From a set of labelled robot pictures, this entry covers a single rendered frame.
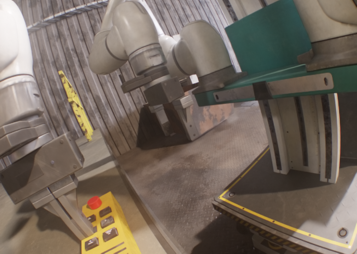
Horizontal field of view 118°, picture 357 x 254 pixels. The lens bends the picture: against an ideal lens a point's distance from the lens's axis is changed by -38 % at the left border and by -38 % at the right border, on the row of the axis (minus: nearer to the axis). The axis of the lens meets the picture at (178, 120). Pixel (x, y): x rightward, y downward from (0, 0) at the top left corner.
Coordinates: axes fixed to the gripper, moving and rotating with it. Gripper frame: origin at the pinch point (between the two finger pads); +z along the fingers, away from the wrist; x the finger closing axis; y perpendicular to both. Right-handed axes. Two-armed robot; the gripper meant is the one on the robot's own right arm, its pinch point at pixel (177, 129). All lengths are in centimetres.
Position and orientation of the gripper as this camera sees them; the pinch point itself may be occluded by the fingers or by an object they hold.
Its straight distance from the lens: 47.1
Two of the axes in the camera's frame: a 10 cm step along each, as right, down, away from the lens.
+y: 7.9, -4.3, 4.4
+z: 3.8, 9.0, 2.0
